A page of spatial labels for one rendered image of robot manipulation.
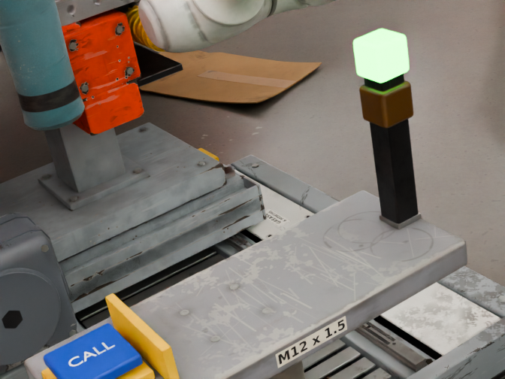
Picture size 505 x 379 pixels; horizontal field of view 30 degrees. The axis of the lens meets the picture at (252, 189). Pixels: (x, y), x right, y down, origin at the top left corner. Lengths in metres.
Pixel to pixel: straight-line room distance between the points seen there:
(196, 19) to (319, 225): 0.32
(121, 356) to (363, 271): 0.26
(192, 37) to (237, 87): 1.45
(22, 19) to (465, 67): 1.52
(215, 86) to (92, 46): 1.23
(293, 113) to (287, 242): 1.43
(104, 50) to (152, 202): 0.32
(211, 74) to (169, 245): 1.15
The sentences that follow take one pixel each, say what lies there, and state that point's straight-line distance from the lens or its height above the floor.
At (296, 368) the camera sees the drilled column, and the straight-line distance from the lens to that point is 0.95.
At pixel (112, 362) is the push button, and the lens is 0.86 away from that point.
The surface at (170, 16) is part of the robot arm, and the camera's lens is 1.19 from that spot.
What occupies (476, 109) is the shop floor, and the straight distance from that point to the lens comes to 2.33.
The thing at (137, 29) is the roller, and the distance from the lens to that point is 1.58.
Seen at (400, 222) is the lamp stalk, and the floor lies 0.46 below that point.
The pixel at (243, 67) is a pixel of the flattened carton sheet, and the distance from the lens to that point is 2.79.
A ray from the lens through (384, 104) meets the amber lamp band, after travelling 0.94.
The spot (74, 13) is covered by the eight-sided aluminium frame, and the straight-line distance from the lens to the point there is 1.48.
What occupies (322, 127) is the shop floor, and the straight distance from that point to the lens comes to 2.34.
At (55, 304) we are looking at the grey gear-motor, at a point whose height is 0.31.
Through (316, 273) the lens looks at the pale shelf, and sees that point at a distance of 0.97.
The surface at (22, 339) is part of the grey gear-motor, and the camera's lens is 1.29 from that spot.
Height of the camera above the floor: 0.98
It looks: 28 degrees down
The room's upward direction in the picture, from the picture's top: 11 degrees counter-clockwise
